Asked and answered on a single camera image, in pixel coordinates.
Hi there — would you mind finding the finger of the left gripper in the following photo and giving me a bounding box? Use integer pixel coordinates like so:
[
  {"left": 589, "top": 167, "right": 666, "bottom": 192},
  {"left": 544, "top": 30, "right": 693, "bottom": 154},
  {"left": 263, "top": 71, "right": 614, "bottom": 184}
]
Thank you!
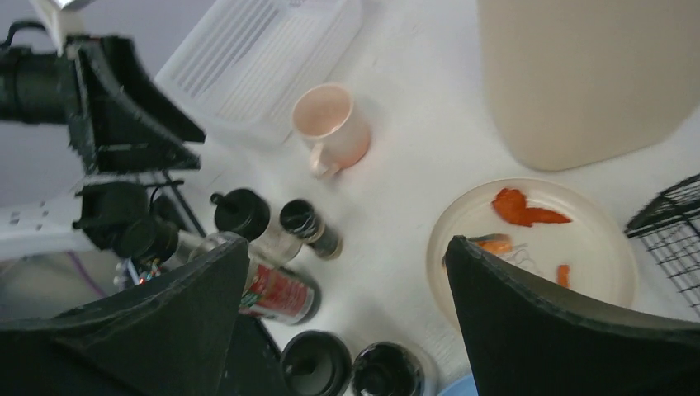
[
  {"left": 101, "top": 35, "right": 206, "bottom": 144},
  {"left": 71, "top": 40, "right": 201, "bottom": 174}
]

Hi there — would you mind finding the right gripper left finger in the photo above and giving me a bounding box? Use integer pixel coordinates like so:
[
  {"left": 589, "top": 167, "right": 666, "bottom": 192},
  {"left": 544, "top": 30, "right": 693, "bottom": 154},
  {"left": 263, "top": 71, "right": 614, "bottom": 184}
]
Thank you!
[{"left": 1, "top": 236, "right": 249, "bottom": 395}]

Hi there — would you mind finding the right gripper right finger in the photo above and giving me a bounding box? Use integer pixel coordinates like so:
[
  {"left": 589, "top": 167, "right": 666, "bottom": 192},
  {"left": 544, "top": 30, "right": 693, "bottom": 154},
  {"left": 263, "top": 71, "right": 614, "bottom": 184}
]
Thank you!
[{"left": 444, "top": 236, "right": 699, "bottom": 395}]

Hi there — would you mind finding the soy sauce bottle red label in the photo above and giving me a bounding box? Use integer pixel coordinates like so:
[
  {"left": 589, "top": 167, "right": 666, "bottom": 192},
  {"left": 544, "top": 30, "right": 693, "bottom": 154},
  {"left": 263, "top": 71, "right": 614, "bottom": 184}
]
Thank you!
[{"left": 117, "top": 218, "right": 323, "bottom": 328}]

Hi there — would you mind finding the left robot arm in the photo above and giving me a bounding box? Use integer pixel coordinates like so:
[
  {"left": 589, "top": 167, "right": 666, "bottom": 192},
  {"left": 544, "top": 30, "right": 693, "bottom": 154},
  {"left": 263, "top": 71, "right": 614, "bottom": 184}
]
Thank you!
[{"left": 1, "top": 35, "right": 206, "bottom": 258}]

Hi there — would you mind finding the blue plate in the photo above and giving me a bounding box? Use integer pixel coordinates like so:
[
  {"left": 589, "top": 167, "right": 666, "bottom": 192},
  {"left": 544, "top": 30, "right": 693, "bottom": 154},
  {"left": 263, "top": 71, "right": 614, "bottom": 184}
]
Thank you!
[{"left": 437, "top": 375, "right": 479, "bottom": 396}]

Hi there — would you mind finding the orange curved food piece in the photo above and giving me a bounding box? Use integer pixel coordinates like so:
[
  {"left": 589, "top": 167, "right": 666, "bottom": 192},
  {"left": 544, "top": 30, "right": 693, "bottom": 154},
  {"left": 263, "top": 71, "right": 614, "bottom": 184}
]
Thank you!
[{"left": 556, "top": 264, "right": 570, "bottom": 289}]

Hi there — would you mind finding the orange dark food piece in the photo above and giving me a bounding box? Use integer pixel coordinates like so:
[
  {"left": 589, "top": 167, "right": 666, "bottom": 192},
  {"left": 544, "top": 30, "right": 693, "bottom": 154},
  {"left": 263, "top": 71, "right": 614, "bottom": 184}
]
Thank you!
[{"left": 469, "top": 233, "right": 513, "bottom": 255}]

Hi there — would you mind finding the beige plate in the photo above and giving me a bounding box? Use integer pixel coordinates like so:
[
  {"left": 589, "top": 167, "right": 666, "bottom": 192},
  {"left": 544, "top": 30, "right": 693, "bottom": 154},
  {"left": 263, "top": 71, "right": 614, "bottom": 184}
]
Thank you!
[{"left": 426, "top": 178, "right": 639, "bottom": 329}]

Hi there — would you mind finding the white plastic basket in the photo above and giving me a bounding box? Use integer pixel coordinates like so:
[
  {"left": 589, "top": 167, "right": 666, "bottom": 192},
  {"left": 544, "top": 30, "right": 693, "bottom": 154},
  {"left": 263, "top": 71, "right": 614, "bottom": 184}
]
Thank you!
[{"left": 155, "top": 0, "right": 363, "bottom": 149}]

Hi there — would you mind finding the orange food piece top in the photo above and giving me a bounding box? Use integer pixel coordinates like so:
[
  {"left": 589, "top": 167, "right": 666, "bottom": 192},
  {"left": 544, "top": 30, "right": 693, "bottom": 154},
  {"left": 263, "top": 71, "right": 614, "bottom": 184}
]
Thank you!
[{"left": 491, "top": 188, "right": 572, "bottom": 228}]

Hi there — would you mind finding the black lid jar right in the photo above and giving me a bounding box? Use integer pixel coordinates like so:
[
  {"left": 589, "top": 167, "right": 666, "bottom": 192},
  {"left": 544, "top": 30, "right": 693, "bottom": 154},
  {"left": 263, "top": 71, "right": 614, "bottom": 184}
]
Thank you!
[{"left": 350, "top": 342, "right": 426, "bottom": 396}]

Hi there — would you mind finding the black lid jar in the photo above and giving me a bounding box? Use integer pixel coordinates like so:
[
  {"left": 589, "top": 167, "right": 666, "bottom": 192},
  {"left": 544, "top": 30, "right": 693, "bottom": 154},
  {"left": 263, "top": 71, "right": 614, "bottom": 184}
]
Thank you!
[
  {"left": 210, "top": 188, "right": 302, "bottom": 266},
  {"left": 350, "top": 342, "right": 426, "bottom": 396},
  {"left": 280, "top": 330, "right": 352, "bottom": 396}
]

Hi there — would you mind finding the black lid jar left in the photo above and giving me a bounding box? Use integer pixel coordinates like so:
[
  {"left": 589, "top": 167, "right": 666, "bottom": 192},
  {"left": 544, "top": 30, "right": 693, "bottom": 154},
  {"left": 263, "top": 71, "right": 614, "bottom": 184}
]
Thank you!
[{"left": 210, "top": 188, "right": 302, "bottom": 266}]

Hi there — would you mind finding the black lid jar middle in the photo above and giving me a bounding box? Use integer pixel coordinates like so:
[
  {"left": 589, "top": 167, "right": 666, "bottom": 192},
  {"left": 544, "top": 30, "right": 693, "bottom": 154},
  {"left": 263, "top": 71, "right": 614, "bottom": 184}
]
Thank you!
[{"left": 280, "top": 330, "right": 352, "bottom": 396}]

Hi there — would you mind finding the small dark spice jar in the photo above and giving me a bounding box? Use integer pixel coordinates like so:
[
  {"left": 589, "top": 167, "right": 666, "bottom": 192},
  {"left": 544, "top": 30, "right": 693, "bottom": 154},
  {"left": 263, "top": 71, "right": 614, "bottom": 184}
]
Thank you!
[{"left": 279, "top": 199, "right": 343, "bottom": 260}]

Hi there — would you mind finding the pink mug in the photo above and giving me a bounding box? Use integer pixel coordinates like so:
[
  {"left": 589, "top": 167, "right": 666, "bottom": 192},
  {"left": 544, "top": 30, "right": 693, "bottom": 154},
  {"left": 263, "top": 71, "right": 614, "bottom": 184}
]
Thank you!
[{"left": 291, "top": 82, "right": 372, "bottom": 179}]

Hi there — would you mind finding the beige plastic bin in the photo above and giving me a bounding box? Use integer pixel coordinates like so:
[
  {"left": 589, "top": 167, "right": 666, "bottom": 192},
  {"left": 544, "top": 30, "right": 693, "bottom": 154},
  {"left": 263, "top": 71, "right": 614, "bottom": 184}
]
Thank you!
[{"left": 477, "top": 1, "right": 699, "bottom": 171}]

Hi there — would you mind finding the black wire basket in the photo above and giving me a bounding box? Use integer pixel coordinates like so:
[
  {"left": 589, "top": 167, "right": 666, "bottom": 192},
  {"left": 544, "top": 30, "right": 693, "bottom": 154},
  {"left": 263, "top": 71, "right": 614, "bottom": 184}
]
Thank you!
[{"left": 625, "top": 174, "right": 699, "bottom": 314}]

